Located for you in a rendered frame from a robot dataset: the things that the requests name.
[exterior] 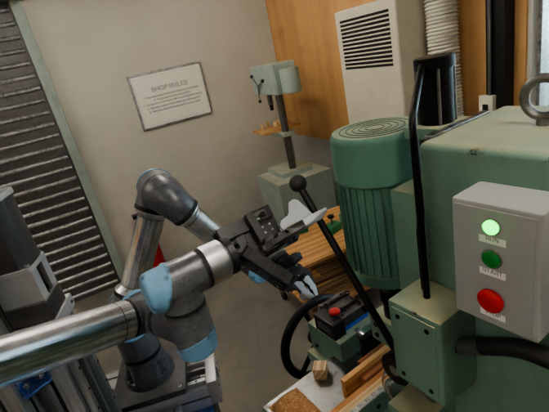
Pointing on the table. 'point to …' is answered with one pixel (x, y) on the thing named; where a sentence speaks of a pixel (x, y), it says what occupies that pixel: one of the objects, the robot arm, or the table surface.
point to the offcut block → (320, 370)
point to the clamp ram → (366, 341)
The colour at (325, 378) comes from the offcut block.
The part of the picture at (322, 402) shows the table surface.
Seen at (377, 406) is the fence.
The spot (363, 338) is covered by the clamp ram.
